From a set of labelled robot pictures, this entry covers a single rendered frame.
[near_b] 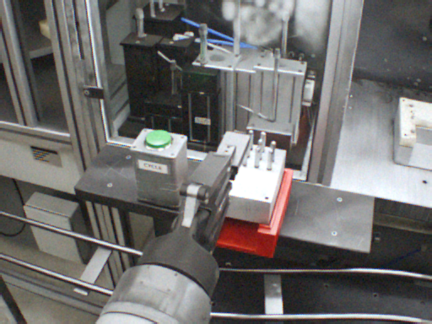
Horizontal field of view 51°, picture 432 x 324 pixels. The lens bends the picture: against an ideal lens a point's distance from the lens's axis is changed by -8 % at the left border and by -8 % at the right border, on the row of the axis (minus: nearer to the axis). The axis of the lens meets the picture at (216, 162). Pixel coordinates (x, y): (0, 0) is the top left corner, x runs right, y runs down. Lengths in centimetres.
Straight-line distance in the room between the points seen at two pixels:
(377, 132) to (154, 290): 76
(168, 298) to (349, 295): 68
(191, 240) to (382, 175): 58
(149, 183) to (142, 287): 44
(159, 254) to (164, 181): 38
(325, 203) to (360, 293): 26
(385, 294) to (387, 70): 55
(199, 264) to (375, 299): 66
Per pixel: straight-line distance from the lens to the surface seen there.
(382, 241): 123
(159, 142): 77
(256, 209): 72
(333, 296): 102
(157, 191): 82
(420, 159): 101
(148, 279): 40
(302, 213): 84
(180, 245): 43
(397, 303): 105
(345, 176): 92
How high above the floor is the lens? 151
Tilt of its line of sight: 40 degrees down
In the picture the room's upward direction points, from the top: straight up
